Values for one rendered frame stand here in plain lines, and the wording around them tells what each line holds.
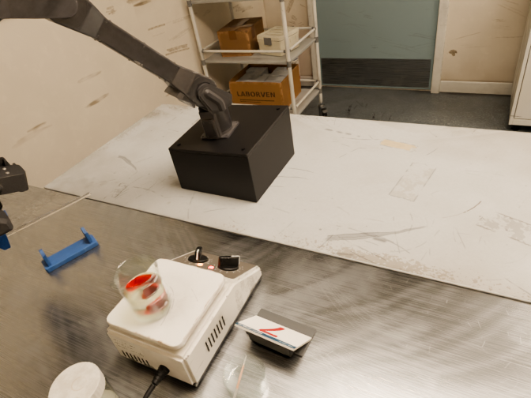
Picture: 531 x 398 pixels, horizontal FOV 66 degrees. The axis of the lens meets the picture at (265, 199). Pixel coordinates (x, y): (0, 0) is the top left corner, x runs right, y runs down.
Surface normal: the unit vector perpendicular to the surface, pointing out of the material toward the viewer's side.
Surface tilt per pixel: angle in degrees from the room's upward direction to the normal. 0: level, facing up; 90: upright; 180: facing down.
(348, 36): 90
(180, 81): 67
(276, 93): 91
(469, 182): 0
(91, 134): 90
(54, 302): 0
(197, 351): 90
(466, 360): 0
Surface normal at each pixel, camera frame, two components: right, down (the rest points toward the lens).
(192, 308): -0.15, -0.79
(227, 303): 0.90, 0.14
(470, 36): -0.44, 0.59
